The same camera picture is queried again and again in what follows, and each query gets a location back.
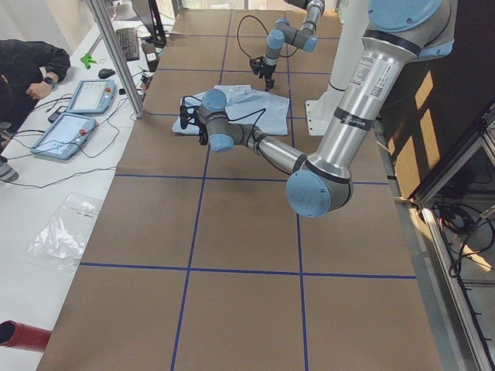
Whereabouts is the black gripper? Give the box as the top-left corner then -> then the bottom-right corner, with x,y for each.
179,106 -> 208,145
249,56 -> 276,91

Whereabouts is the light blue button-up shirt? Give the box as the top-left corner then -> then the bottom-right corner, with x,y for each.
172,84 -> 291,136

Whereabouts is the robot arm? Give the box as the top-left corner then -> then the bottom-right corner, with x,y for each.
179,1 -> 457,218
250,0 -> 325,91

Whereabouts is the black computer mouse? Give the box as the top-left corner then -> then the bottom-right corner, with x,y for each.
98,68 -> 116,80

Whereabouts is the upper teach pendant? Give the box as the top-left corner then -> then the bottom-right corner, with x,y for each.
66,79 -> 116,115

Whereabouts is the teach pendant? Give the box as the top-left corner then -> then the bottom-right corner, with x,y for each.
66,79 -> 116,115
30,113 -> 97,160

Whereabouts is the black keyboard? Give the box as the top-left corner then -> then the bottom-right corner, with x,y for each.
115,27 -> 139,61

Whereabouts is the black monitor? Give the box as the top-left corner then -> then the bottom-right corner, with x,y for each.
131,0 -> 167,49

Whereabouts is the green plastic tool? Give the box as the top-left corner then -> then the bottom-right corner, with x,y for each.
80,53 -> 97,70

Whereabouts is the lower teach pendant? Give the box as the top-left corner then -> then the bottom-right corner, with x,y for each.
30,113 -> 97,160

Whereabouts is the black control cabinet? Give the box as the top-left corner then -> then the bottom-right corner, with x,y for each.
381,1 -> 494,198

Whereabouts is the seated person in black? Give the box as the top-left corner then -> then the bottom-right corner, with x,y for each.
1,39 -> 70,134

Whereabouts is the clear plastic bag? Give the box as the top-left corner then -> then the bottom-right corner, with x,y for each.
23,193 -> 103,277

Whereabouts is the red cylinder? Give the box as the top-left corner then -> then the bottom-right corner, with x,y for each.
1,320 -> 52,352

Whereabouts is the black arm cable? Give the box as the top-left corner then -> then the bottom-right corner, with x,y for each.
181,94 -> 268,134
236,14 -> 271,61

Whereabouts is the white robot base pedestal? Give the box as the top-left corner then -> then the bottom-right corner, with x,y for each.
305,89 -> 344,136

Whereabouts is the grey aluminium frame post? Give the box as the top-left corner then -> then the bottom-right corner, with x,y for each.
87,0 -> 145,118

